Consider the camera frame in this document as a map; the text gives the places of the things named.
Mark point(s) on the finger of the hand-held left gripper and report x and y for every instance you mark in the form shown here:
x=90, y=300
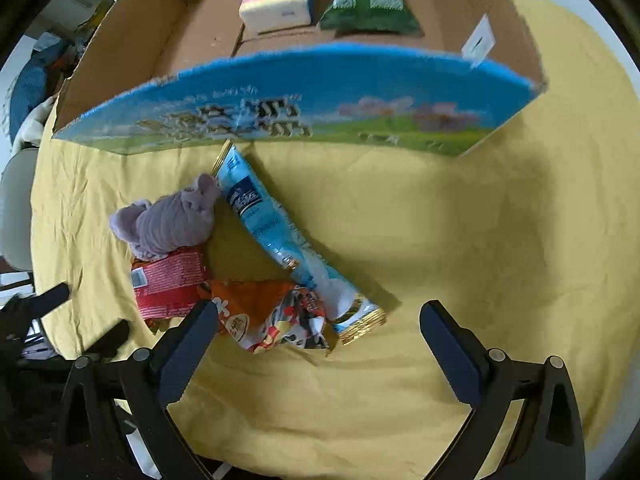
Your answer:
x=47, y=300
x=107, y=340

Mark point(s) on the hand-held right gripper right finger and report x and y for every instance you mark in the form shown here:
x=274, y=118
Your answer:
x=456, y=360

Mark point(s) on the long blue snack packet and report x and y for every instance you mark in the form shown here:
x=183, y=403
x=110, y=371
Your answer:
x=260, y=220

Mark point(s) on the blue cloth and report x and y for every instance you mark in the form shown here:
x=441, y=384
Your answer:
x=32, y=85

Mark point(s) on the cardboard box with blue print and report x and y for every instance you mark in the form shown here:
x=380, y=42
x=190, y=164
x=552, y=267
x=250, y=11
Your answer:
x=300, y=95

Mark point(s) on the orange snack packet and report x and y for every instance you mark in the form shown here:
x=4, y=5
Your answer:
x=260, y=315

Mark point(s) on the red snack packet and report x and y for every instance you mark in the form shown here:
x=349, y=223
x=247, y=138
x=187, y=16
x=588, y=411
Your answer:
x=167, y=280

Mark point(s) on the white chair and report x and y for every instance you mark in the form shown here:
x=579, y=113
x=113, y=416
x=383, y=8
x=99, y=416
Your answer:
x=17, y=210

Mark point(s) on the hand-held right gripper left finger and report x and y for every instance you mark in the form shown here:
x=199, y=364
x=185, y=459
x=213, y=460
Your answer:
x=181, y=362

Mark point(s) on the yellow tablecloth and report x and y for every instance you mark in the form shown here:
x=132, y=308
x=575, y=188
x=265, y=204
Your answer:
x=450, y=240

